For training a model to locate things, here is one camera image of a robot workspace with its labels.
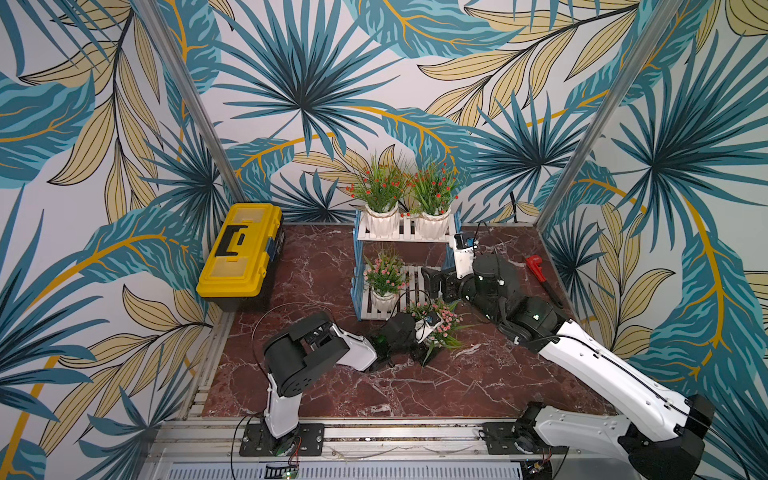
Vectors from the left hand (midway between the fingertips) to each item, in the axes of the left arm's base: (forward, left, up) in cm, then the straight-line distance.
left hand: (432, 336), depth 89 cm
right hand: (+5, +2, +29) cm, 29 cm away
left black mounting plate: (-27, +45, 0) cm, 52 cm away
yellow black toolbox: (+13, +56, +14) cm, 59 cm away
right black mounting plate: (-26, -15, -1) cm, 30 cm away
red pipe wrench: (+30, -39, -1) cm, 50 cm away
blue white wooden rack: (+19, +9, +25) cm, 33 cm away
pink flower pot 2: (-4, -1, +12) cm, 12 cm away
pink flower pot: (+12, +14, +14) cm, 23 cm away
